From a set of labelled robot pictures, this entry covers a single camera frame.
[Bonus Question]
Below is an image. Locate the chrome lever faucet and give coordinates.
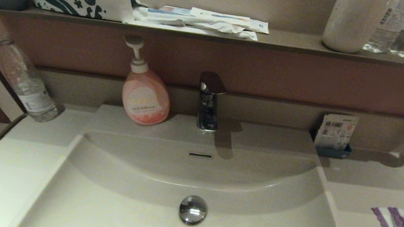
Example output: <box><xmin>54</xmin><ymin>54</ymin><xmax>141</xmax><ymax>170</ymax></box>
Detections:
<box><xmin>190</xmin><ymin>70</ymin><xmax>230</xmax><ymax>136</ymax></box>

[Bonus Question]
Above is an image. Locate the white ceramic sink basin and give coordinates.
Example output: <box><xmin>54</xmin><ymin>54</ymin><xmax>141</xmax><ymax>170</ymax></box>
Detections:
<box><xmin>10</xmin><ymin>83</ymin><xmax>388</xmax><ymax>227</ymax></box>

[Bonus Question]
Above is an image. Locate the pink soap pump bottle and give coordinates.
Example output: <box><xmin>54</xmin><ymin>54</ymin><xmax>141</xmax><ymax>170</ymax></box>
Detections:
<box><xmin>110</xmin><ymin>33</ymin><xmax>181</xmax><ymax>130</ymax></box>

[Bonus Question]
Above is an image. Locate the crumpled white plastic wrapper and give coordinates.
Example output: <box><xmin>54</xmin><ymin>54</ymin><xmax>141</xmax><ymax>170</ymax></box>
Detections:
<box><xmin>131</xmin><ymin>5</ymin><xmax>260</xmax><ymax>45</ymax></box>

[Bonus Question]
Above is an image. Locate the chrome drain stopper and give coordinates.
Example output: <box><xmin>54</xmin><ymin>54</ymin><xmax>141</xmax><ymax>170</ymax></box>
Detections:
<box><xmin>176</xmin><ymin>193</ymin><xmax>210</xmax><ymax>227</ymax></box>

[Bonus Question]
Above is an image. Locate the white toothbrush packet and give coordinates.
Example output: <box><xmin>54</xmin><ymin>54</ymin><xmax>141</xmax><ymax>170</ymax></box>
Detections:
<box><xmin>188</xmin><ymin>6</ymin><xmax>272</xmax><ymax>34</ymax></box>

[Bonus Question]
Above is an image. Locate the teal printed sachet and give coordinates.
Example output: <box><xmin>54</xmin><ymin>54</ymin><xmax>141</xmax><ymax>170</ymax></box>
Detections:
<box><xmin>147</xmin><ymin>2</ymin><xmax>192</xmax><ymax>19</ymax></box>

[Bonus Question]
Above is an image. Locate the white card with QR code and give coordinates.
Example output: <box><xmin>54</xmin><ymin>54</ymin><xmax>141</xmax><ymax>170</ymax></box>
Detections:
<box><xmin>313</xmin><ymin>110</ymin><xmax>360</xmax><ymax>153</ymax></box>

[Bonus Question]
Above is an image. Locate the dark blue small tray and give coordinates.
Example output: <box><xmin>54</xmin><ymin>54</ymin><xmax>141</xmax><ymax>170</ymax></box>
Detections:
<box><xmin>308</xmin><ymin>131</ymin><xmax>355</xmax><ymax>161</ymax></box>

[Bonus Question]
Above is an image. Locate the white cylindrical cup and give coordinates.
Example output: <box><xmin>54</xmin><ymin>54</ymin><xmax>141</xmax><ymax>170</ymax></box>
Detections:
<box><xmin>320</xmin><ymin>0</ymin><xmax>391</xmax><ymax>59</ymax></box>

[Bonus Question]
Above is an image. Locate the brown wall shelf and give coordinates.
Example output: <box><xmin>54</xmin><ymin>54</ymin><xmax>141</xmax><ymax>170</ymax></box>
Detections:
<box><xmin>0</xmin><ymin>0</ymin><xmax>404</xmax><ymax>91</ymax></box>

